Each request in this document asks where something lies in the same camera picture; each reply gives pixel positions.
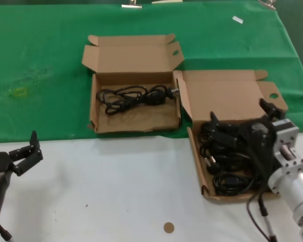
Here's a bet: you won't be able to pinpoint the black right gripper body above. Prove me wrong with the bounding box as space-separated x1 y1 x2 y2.
257 119 281 177

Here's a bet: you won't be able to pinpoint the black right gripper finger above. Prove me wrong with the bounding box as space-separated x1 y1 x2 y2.
259 98 285 120
210 111 240 149

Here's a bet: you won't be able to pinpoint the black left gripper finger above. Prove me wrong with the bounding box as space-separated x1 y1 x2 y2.
9 130 43 176

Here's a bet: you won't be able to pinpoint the black power cables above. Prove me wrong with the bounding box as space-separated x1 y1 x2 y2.
198 120 271 197

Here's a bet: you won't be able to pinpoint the black power cable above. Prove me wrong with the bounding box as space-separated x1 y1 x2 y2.
96 85 179 116

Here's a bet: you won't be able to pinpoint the open brown cardboard box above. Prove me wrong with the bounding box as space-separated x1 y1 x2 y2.
81 33 184 134
175 70 289 204

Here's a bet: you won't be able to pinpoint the green tablecloth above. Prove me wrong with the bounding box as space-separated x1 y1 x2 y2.
0 0 303 144

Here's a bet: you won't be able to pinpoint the metal binder clip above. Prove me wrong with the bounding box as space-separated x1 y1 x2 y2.
121 0 143 9
259 0 277 10

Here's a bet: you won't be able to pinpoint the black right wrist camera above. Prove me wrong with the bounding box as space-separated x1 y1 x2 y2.
242 122 271 152

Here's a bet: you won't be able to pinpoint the grey cable with black connector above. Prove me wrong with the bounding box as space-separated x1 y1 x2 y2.
0 223 13 242
258 198 277 242

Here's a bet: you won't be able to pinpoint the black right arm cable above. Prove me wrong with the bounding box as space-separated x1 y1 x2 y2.
246 148 271 242

